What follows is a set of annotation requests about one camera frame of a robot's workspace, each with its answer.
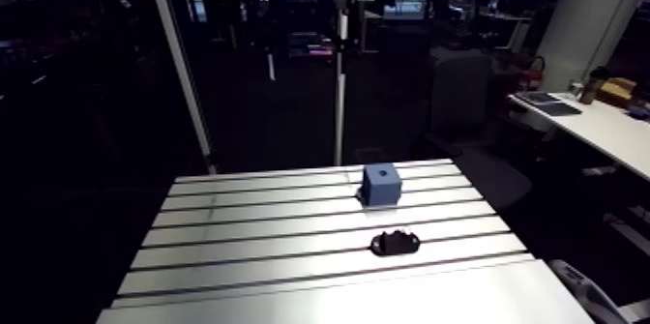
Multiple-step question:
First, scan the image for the white slanted post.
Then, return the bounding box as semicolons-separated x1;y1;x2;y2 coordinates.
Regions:
143;0;218;175

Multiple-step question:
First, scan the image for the dark office chair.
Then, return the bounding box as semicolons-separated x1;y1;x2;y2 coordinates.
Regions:
410;47;533;209

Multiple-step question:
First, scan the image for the white desk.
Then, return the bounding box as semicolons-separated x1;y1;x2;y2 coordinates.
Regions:
508;91;650;182

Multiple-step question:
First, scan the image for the white upright post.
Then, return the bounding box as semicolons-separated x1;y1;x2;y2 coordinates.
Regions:
333;0;351;167

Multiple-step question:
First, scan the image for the brown cardboard box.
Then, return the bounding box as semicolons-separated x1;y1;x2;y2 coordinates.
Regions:
596;77;638;109

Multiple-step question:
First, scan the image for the grey chair armrest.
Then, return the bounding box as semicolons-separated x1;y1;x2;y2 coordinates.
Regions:
547;258;631;324

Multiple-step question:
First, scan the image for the dark blue-grey block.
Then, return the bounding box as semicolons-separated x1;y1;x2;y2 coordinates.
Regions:
357;162;403;208

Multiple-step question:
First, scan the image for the black oval holder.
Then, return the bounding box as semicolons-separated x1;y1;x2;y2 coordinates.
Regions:
369;229;422;257

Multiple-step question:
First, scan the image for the dark drinking bottle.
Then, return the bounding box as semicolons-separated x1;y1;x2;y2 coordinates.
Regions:
578;66;609;105

